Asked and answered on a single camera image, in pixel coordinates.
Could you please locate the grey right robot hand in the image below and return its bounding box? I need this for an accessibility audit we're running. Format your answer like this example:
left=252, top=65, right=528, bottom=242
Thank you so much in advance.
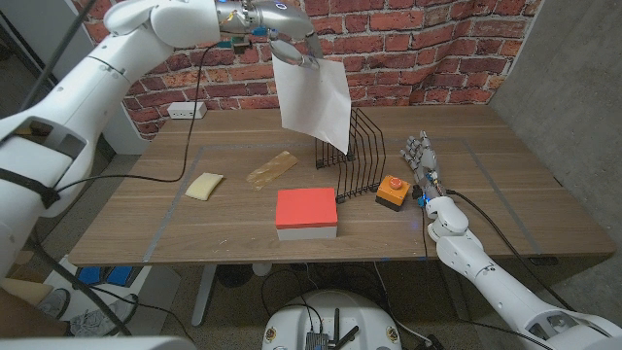
left=398, top=129, right=444, bottom=199

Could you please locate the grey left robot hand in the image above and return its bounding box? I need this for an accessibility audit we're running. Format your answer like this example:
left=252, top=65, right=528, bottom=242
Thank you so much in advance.
left=216, top=0, right=325, bottom=72

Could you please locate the white paper sheet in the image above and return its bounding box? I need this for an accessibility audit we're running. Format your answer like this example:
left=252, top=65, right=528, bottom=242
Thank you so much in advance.
left=271, top=53, right=353, bottom=156

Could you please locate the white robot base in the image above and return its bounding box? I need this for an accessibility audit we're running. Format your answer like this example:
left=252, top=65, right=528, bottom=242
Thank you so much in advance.
left=261, top=290, right=403, bottom=350

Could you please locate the orange block with red button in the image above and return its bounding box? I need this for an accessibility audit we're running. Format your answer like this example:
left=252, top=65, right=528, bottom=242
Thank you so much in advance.
left=374, top=174, right=412, bottom=213

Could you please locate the red and white box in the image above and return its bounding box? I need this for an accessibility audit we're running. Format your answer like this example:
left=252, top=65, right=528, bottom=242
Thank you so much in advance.
left=274, top=187, right=339, bottom=242

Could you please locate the tan translucent adhesive wrap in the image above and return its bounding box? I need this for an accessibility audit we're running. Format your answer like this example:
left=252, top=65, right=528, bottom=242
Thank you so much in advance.
left=245, top=150, right=300, bottom=192

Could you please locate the tan cardboard box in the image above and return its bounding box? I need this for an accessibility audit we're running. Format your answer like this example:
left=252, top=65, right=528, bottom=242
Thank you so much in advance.
left=0, top=277, right=53, bottom=305

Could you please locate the red brick printed backdrop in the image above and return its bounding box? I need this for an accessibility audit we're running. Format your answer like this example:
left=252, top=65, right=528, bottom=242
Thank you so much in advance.
left=71, top=0, right=543, bottom=142

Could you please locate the white power strip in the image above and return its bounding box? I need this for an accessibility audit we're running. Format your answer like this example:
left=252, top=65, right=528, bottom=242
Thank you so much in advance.
left=166, top=101, right=209, bottom=121

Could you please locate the grey electronics module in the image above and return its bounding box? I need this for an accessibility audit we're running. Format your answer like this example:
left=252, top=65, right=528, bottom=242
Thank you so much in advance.
left=304, top=331, right=329, bottom=350

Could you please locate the grey tape outline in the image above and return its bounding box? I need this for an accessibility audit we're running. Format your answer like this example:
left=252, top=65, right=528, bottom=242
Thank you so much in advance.
left=142, top=138, right=543, bottom=263

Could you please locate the white floor board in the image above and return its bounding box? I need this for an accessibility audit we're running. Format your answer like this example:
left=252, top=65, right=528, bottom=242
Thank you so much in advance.
left=43, top=255, right=182, bottom=336

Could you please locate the blue floor pad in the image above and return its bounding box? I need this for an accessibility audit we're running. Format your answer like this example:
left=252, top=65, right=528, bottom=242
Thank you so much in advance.
left=106, top=265, right=135, bottom=287
left=75, top=265, right=103, bottom=287

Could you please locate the grey sneaker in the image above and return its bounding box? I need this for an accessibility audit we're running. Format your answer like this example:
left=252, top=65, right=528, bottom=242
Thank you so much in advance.
left=67, top=294, right=140, bottom=337
left=36, top=288, right=72, bottom=320

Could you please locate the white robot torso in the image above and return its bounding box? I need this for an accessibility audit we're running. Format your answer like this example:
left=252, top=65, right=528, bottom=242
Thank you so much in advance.
left=0, top=334, right=622, bottom=350

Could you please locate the brown trouser leg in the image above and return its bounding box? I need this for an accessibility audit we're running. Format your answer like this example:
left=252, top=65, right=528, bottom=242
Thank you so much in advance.
left=0, top=289, right=69, bottom=337

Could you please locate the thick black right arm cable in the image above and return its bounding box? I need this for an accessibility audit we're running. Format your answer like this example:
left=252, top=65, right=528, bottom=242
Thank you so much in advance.
left=445, top=188, right=578, bottom=313

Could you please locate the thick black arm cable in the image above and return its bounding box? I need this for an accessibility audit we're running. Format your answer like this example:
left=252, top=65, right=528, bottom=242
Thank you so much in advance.
left=26, top=226, right=133, bottom=337
left=445, top=188, right=578, bottom=313

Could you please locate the black wire file holder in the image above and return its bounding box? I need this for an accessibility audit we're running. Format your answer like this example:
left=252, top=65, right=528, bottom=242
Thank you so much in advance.
left=314, top=107, right=388, bottom=205

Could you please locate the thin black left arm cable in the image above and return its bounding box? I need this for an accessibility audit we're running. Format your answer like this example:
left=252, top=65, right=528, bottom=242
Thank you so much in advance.
left=53, top=41, right=220, bottom=193

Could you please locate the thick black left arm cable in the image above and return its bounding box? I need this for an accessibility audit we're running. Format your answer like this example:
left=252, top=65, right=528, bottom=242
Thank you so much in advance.
left=26, top=226, right=133, bottom=337

